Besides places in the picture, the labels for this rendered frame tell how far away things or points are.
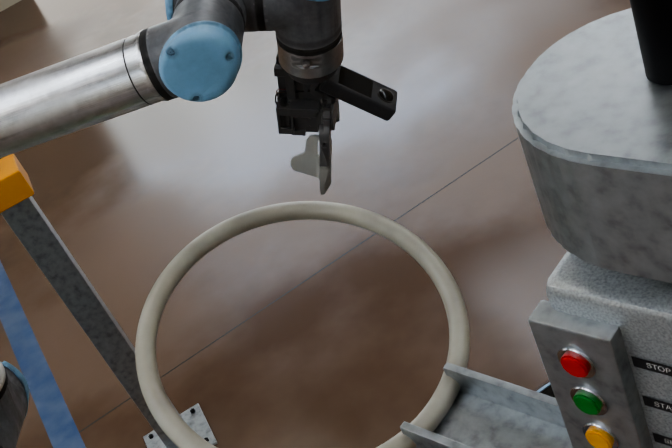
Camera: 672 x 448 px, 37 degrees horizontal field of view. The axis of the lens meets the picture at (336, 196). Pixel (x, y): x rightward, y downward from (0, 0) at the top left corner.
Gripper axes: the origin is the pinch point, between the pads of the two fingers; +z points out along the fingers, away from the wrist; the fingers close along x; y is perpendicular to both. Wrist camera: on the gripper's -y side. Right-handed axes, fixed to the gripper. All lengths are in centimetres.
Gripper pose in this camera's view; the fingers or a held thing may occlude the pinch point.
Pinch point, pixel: (332, 158)
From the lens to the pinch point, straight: 155.3
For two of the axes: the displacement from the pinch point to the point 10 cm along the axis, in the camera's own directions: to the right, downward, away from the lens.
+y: -9.9, -0.5, 0.9
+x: -1.0, 7.6, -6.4
